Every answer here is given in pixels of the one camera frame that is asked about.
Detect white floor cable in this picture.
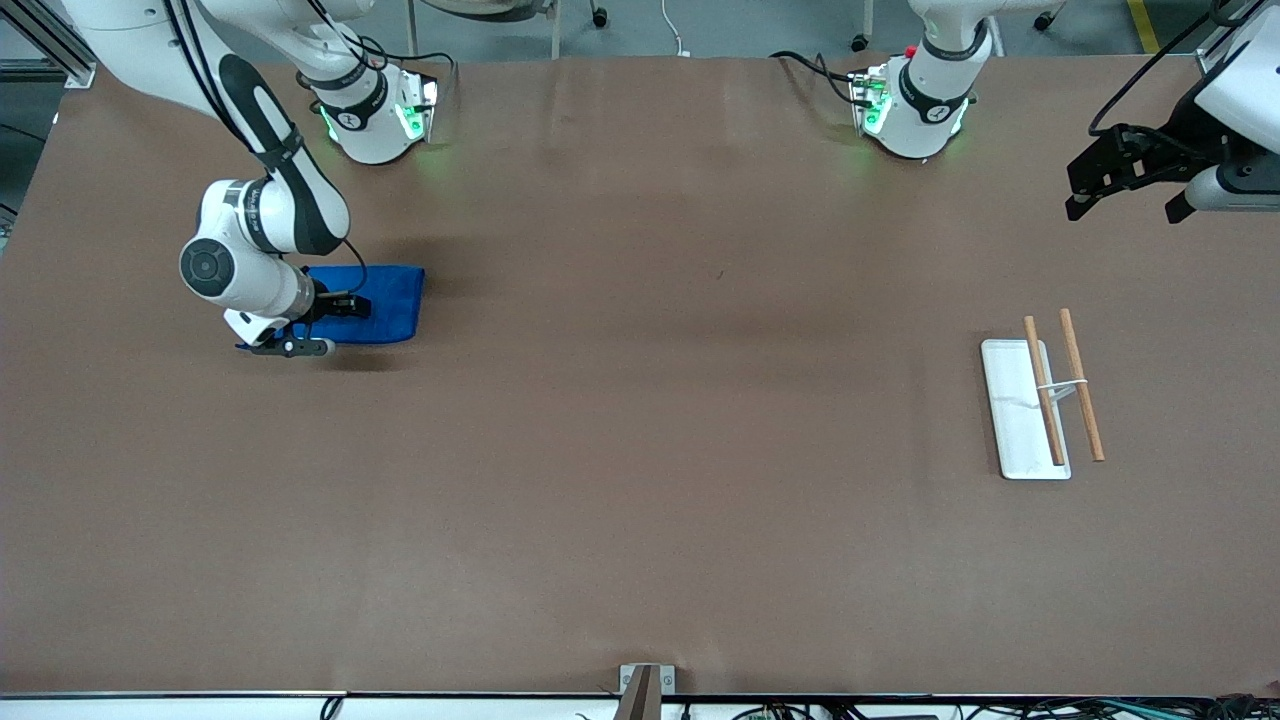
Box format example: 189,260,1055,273
660,0,693,58

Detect black left base cable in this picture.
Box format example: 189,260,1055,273
768,50,876,106

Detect tangled cable bundle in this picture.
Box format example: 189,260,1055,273
740,696,1280,720

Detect black right base cable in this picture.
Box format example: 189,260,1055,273
360,35,463,96

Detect black base cable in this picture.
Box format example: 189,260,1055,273
768,50,876,106
360,35,463,96

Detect blue microfibre towel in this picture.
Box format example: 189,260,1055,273
237,265,426,349

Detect white towel rack wooden bars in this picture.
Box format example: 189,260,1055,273
980,308,1106,481

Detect grey metal camera bracket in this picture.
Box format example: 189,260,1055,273
618,664,676,720

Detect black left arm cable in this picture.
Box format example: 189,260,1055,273
1088,0,1246,151

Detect aluminium frame profile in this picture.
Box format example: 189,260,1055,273
1197,0,1263,76
0,0,98,89

